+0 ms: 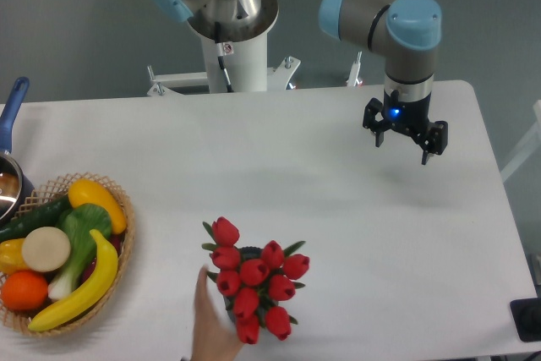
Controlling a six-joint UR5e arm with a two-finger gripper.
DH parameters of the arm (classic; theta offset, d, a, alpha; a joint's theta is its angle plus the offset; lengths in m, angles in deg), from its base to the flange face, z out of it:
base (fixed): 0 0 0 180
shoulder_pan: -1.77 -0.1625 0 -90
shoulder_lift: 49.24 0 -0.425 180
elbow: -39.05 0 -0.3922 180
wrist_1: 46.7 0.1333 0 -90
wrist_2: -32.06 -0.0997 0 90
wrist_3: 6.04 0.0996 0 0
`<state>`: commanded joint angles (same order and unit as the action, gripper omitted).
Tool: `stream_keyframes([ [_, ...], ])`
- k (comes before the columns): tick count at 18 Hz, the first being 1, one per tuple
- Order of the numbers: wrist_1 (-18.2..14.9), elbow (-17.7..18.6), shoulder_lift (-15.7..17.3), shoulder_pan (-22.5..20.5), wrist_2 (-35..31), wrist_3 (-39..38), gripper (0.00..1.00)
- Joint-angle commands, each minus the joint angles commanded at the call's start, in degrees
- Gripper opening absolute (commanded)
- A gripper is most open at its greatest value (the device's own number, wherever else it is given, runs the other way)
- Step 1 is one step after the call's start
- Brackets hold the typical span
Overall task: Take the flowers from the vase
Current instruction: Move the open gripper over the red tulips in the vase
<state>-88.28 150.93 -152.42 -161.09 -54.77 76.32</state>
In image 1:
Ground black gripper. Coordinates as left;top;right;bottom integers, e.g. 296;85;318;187
363;90;448;165

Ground red tulip bouquet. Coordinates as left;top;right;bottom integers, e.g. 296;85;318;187
202;217;310;345

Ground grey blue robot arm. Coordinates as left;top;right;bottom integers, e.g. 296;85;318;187
152;0;448;157

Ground dark grey ribbed vase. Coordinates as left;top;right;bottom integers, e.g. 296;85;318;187
224;247;280;327

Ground bare human hand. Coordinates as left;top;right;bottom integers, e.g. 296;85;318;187
190;266;243;361

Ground white red right clamp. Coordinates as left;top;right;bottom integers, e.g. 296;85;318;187
346;51;363;87

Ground white middle table clamp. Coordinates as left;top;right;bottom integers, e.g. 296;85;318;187
267;56;301;90

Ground white table clamp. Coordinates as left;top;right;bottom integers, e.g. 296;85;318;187
267;56;301;90
146;65;209;96

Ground black device at edge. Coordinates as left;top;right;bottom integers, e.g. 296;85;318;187
510;298;541;342

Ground white left table clamp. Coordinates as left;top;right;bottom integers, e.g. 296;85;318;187
146;65;209;96

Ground red toy fruit in basket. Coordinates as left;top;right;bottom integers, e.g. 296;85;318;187
80;235;123;283

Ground yellow toy banana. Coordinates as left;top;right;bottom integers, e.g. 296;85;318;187
28;229;118;332

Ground green toy bok choy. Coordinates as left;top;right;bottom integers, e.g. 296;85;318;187
48;204;112;302

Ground green toy cucumber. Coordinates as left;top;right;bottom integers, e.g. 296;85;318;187
1;195;72;243

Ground woven wicker basket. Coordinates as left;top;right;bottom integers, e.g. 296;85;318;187
1;172;135;337

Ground beige round toy disc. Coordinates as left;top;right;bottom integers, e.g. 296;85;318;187
21;227;71;272

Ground yellow toy bell pepper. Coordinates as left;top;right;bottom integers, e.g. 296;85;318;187
0;238;30;275

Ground orange toy fruit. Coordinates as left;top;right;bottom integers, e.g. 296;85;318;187
1;271;48;311

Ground white frame at right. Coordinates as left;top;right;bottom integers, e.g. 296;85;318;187
500;100;540;183

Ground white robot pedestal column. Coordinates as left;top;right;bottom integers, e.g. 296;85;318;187
189;0;279;93

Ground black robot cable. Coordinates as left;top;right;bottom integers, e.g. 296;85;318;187
213;21;235;94

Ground blue handled saucepan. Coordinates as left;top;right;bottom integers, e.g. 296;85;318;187
1;77;34;227

